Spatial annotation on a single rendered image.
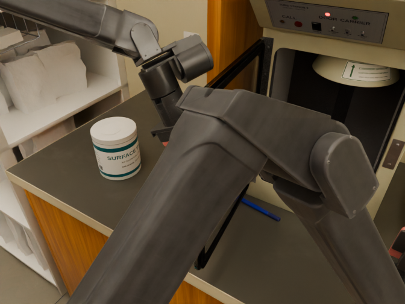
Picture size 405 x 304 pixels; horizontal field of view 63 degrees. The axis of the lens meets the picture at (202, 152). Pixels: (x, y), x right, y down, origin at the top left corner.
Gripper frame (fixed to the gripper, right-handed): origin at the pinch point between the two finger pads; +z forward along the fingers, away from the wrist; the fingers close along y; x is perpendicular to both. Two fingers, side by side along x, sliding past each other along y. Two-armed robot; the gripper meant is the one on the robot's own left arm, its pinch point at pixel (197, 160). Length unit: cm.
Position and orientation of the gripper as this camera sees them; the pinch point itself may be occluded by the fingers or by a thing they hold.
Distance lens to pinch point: 64.6
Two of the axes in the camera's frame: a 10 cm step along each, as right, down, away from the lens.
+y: -8.1, 1.0, 5.8
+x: -4.5, 5.4, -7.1
